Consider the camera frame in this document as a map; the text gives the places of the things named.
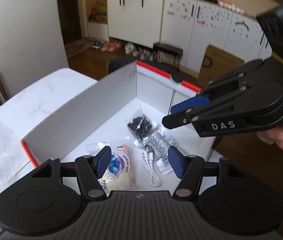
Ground black wire rack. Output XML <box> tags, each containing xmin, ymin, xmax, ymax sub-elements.
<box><xmin>153</xmin><ymin>42</ymin><xmax>183</xmax><ymax>69</ymax></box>

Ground brown cardboard carton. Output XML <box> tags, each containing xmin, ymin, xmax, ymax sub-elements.
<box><xmin>197</xmin><ymin>44</ymin><xmax>244</xmax><ymax>88</ymax></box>

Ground white USB cable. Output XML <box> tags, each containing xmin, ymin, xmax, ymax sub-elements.
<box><xmin>140</xmin><ymin>145</ymin><xmax>162</xmax><ymax>188</ymax></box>

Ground red and white cardboard box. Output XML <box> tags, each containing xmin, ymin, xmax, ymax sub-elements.
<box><xmin>20</xmin><ymin>60</ymin><xmax>217</xmax><ymax>168</ymax></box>

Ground white kitchen cabinets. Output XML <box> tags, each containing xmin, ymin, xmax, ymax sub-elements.
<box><xmin>107</xmin><ymin>0</ymin><xmax>272</xmax><ymax>72</ymax></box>

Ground bag of black beads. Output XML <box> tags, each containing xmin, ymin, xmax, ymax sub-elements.
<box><xmin>127</xmin><ymin>108</ymin><xmax>156</xmax><ymax>146</ymax></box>

